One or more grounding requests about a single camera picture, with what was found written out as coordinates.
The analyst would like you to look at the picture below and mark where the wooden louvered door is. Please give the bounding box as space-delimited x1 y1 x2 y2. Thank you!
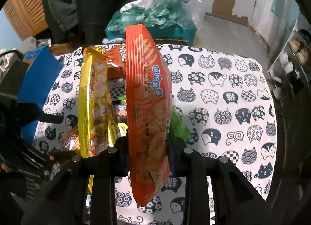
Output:
2 0 51 41

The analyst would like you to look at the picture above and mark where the grey crumpled cloth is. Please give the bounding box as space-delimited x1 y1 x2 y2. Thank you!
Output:
19 36 53 54

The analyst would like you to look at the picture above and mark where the dark hanging coat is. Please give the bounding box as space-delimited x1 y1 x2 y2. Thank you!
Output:
41 0 147 45

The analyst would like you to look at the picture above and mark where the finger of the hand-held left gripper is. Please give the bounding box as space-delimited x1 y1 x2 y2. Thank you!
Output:
17 102 65 128
0 139 80 180

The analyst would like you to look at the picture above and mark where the red patterned snack packet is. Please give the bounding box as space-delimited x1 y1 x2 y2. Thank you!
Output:
58 130 81 153

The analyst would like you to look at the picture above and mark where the orange black snack packet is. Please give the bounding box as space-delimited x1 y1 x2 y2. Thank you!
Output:
103 44 127 79

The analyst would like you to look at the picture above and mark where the teal cardboard box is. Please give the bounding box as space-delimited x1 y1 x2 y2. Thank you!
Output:
104 12 198 47

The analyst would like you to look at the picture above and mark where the brown cardboard box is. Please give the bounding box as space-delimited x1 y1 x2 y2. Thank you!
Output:
49 42 74 55

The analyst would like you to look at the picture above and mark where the blue cardboard box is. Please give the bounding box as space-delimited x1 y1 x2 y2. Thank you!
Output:
17 46 64 144

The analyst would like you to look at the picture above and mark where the orange ridged chips packet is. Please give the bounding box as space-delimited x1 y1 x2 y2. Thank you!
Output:
123 24 173 207

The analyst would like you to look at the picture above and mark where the cat print tablecloth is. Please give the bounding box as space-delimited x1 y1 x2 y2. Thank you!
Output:
31 44 278 225

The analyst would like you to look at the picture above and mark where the group of shoes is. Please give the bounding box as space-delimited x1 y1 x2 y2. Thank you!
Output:
273 29 310 96

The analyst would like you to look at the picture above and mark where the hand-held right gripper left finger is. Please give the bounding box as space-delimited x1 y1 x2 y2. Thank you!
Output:
22 131 131 225

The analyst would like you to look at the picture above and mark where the green snack packet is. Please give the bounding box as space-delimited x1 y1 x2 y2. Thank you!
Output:
169 107 192 146

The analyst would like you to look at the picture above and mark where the metal shoe rack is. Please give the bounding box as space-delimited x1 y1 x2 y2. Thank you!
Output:
267 27 311 105

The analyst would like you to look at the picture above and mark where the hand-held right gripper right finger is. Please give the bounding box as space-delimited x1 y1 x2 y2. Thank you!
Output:
168 128 273 225

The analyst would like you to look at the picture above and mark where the yellow gold snack packet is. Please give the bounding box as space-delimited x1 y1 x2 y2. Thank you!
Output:
77 47 119 192

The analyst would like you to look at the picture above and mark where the clear bag of teal packets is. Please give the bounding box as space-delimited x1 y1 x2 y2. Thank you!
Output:
120 0 196 36

